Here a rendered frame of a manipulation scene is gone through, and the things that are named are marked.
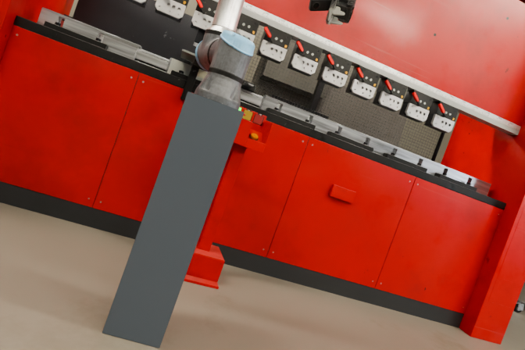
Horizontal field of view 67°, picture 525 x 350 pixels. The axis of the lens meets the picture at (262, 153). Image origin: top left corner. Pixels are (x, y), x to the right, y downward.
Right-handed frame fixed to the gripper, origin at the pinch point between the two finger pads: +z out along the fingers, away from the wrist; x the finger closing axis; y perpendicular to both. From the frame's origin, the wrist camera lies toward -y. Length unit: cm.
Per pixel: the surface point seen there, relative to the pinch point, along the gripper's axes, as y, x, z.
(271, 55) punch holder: -33, 54, -58
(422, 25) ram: 45, 42, -116
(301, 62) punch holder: -17, 58, -66
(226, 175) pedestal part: -30, 80, 15
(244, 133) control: -26, 61, 3
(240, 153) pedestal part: -27, 72, 6
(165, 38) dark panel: -111, 72, -76
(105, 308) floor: -42, 73, 93
